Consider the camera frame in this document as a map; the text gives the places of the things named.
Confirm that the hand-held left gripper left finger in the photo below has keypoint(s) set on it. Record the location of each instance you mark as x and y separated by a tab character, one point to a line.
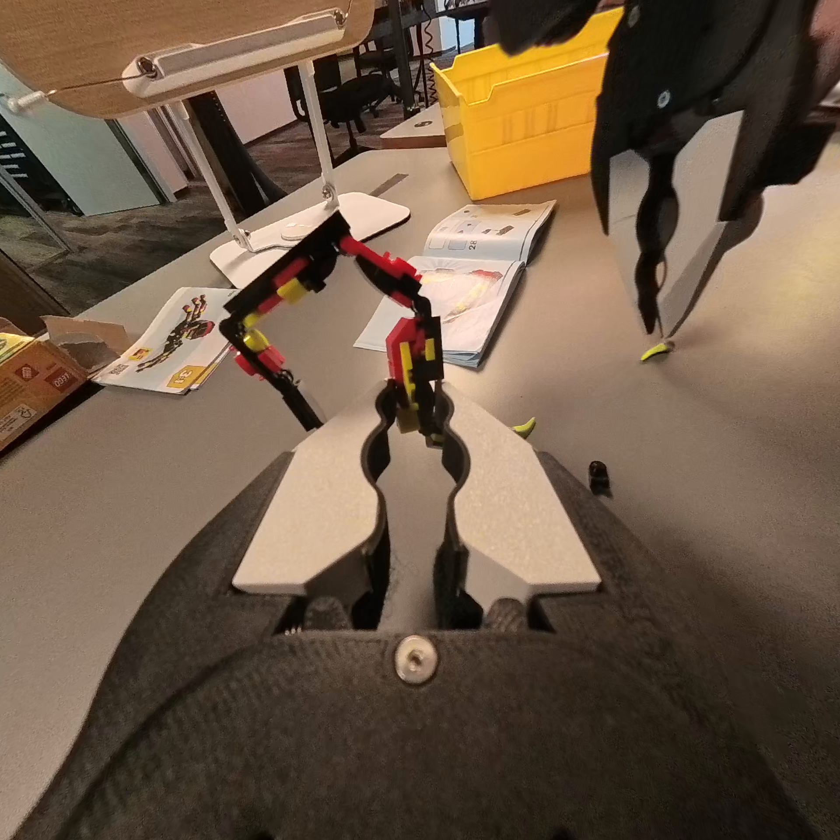
315	512

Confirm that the yellow-green lego claw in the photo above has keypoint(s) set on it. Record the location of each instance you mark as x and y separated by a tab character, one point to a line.
525	428
656	351

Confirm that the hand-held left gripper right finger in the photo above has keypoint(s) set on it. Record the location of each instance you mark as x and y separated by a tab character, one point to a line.
518	518

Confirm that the black red yellow lego model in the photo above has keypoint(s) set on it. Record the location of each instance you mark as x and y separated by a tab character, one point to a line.
410	341

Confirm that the closed instruction booklet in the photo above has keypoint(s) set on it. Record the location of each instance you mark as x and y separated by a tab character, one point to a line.
164	341

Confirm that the yellow plastic bin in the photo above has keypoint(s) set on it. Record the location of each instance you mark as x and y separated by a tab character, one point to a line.
525	151

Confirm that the wooden board on white stand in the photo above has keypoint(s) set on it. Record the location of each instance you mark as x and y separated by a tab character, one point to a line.
164	46

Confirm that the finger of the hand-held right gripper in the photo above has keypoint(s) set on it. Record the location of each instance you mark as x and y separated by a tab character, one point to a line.
702	197
623	210

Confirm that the small black lego piece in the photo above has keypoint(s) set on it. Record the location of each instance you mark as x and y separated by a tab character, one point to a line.
598	477

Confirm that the open instruction booklet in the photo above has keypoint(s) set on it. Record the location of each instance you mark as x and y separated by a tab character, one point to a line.
472	302

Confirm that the orange cardboard lego box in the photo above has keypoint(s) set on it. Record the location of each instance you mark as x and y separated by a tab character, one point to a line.
33	387

